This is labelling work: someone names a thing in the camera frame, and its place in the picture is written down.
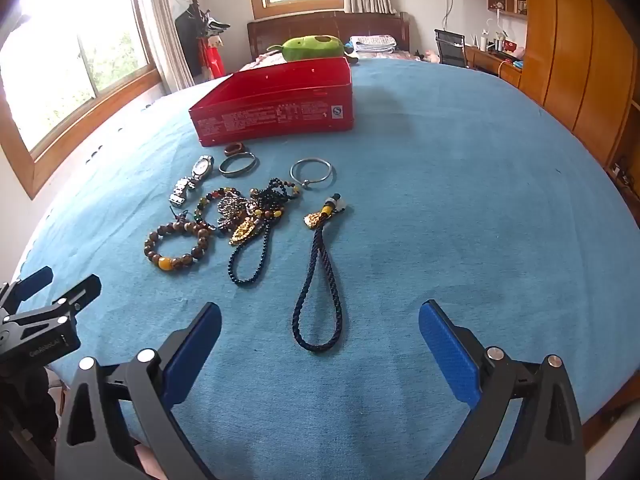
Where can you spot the red tin box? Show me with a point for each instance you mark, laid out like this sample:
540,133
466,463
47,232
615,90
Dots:
270,110

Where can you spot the wooden desk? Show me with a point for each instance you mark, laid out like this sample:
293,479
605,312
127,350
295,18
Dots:
492,62

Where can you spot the wooden coat rack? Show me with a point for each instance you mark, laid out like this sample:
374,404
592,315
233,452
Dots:
192,25

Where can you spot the large wooden window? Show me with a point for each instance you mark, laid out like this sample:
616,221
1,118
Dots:
65,60

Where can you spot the folded bedding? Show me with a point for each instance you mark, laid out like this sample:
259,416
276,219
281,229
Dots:
372,42

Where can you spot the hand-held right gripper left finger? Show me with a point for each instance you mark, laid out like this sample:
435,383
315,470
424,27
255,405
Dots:
195,350

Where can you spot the wooden wardrobe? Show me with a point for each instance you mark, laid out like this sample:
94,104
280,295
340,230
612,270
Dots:
575,50

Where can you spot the person's left hand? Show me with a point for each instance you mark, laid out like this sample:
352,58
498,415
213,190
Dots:
25,405

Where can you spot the blue blanket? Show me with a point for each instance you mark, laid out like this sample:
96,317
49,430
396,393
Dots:
450,210

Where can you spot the silver wristwatch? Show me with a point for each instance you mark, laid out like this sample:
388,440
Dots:
202,165

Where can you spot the green plush toy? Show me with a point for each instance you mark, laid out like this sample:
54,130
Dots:
310,47

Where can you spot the gold pendant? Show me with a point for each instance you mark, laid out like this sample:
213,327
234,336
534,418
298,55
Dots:
242,232

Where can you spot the red hanging garment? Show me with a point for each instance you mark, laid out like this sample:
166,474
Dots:
212,57

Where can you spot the dark metal bangle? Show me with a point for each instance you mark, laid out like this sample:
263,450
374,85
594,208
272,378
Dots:
222,167

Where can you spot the wooden headboard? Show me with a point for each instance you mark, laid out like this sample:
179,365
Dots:
300,25

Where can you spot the black office chair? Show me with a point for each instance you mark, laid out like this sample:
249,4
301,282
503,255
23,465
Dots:
450,47

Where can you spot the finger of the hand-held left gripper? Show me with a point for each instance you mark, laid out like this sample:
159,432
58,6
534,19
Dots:
32,280
80,292

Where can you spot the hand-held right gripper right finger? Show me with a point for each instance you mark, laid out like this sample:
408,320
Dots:
450,355

